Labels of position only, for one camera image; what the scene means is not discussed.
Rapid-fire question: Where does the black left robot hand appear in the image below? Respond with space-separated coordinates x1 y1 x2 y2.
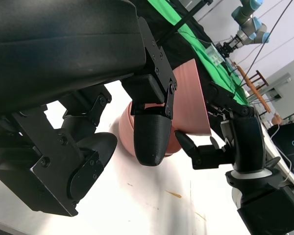
0 0 179 218

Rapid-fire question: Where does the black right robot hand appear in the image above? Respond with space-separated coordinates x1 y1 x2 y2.
173 82 267 174

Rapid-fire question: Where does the pink plastic bowl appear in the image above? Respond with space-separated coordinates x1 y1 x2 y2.
172 58 213 137
118 100 183 158

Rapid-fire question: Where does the grey blue-jointed robot arm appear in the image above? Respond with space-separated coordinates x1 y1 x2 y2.
231 0 270 46

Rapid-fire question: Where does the brown round object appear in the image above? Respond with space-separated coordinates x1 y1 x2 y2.
271 113 283 125

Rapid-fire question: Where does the black laptop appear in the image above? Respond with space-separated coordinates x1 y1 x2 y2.
268 121 294 170

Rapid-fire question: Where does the brown wooden chair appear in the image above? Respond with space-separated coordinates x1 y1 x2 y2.
235 62 272 114

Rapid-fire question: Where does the grey metal cabinet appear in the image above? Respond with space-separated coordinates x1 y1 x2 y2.
264 57 294 120

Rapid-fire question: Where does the clear plastic box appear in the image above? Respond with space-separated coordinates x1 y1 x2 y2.
205 43 224 66

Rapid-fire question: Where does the black industrial gripper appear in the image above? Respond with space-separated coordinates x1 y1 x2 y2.
215 36 239 57

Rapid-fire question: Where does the green cloth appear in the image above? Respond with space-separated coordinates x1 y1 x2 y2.
147 0 251 106

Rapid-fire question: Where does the black metal rod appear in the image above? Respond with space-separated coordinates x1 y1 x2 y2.
158 0 214 46

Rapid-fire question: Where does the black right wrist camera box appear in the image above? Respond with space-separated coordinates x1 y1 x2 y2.
236 187 294 235

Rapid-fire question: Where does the long black cable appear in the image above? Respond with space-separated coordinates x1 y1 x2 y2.
240 0 294 85

